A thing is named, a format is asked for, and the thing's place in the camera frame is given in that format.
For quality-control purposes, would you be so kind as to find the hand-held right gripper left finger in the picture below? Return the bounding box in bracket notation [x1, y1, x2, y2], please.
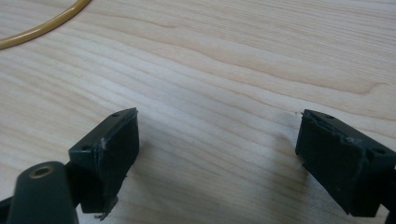
[68, 107, 140, 221]

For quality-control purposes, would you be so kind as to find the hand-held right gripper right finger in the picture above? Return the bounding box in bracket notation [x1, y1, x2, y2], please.
[294, 108, 396, 218]

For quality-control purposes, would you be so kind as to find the yellow cable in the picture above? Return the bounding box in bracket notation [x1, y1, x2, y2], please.
[0, 0, 92, 50]

